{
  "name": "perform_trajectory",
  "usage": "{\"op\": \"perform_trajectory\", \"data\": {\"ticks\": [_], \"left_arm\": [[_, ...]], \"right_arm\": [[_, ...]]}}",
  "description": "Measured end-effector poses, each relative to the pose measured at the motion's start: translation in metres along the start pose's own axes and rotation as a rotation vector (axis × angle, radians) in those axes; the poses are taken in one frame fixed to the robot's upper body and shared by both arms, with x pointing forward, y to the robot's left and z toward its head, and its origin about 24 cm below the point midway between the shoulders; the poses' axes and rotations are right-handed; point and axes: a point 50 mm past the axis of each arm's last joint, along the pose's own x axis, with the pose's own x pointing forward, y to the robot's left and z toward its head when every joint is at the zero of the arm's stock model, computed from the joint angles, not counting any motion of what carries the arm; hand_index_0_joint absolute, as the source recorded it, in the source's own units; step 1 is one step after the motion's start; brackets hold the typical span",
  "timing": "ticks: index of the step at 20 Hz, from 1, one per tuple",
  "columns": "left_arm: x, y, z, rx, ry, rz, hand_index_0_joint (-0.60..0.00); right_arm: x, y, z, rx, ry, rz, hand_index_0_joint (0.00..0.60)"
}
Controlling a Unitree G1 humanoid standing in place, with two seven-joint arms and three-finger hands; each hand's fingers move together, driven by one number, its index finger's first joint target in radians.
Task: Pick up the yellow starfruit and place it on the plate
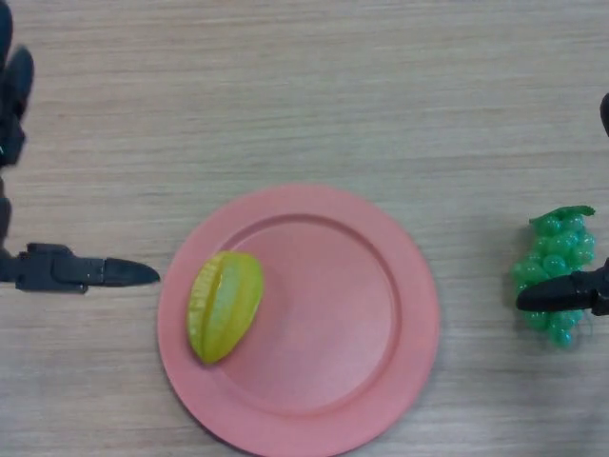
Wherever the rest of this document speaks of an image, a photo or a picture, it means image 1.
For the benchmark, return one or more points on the green grape bunch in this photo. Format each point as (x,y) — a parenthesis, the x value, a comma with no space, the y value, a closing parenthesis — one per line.
(556,247)

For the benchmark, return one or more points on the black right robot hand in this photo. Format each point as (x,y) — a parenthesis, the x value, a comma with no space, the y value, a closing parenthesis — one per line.
(556,295)

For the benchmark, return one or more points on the pink round plate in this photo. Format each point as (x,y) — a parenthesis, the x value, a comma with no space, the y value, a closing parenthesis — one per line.
(333,323)

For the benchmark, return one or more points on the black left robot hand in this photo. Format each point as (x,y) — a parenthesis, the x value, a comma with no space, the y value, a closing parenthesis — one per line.
(52,273)

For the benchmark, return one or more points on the yellow starfruit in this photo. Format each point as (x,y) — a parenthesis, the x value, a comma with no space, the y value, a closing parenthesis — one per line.
(223,309)

